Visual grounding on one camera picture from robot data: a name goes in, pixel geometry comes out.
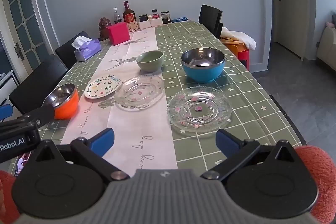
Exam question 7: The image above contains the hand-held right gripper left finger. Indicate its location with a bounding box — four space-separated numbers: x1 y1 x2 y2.
33 128 130 184

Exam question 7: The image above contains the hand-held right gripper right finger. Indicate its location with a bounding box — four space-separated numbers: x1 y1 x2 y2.
201 129 300 184

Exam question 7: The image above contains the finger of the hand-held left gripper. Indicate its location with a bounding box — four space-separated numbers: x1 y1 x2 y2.
0 105 13 121
0 106 56 132

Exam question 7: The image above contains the orange steel bowl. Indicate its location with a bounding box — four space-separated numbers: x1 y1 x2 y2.
43 84 80 120

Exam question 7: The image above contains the wide clear glass plate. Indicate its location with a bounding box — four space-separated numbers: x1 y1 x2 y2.
167 86 233 135

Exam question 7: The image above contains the painted white plate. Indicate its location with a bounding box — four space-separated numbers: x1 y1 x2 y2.
84 74 123 100

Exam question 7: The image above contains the deep clear glass plate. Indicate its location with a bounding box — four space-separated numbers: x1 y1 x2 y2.
115 74 165 110

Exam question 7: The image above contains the blue steel bowl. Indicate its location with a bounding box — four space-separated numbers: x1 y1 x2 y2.
181 48 226 84

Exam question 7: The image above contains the green ceramic bowl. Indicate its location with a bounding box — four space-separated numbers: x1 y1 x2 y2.
136 50 164 73

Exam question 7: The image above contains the colourful printed paper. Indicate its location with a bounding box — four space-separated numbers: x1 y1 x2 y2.
16 151 32 177

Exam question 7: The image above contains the black chair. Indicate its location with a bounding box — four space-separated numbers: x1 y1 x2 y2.
55 31 91 71
9 54 69 119
198 4 223 39

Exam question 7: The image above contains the pink table runner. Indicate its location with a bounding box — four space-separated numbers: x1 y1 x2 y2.
60 26 179 170

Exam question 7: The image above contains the green checked tablecloth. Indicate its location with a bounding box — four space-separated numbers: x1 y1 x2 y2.
9 20 306 177

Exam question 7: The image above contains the purple tissue pack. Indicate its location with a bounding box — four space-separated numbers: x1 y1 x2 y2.
71 36 102 61

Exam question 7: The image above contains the red stool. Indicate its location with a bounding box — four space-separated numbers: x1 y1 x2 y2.
226 43 250 69

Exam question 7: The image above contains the orange cloth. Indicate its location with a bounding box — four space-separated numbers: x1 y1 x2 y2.
220 36 244 46

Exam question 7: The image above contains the white cloth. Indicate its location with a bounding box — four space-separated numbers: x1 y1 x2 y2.
220 27 256 51

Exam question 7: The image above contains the brown figurine jar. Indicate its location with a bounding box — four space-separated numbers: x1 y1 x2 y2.
98 17 112 41

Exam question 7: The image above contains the glass panel door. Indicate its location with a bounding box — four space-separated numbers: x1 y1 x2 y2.
0 0 59 85

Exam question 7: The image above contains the pink box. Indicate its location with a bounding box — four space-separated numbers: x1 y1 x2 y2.
105 22 131 45

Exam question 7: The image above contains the clear plastic water bottle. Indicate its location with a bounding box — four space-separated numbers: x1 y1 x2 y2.
112 7 122 25

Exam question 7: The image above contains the white box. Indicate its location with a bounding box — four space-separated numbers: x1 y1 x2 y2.
138 17 162 29

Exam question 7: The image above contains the brown liquor bottle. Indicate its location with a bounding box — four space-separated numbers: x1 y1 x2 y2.
122 1 136 23

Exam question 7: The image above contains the beige sofa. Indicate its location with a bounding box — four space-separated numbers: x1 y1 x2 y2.
316 26 336 69

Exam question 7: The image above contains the plain wooden door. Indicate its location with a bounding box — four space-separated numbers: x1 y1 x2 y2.
268 0 309 60

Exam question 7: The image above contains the metal door handle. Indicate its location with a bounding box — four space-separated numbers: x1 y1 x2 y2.
14 43 25 61

